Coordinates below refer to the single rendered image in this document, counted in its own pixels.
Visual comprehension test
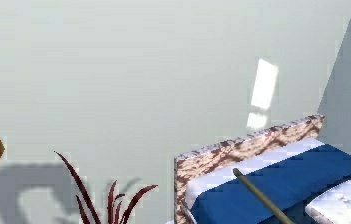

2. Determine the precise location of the olive green stick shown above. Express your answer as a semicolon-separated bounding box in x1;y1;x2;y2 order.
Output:
232;167;296;224

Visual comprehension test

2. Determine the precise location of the white pillow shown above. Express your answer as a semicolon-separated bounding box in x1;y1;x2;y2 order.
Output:
304;176;351;224

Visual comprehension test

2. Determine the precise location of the dark red house plant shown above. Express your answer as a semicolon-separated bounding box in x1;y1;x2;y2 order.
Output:
53;150;159;224

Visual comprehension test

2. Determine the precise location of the bed with blue cover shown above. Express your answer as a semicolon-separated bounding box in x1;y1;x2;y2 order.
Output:
174;114;351;224

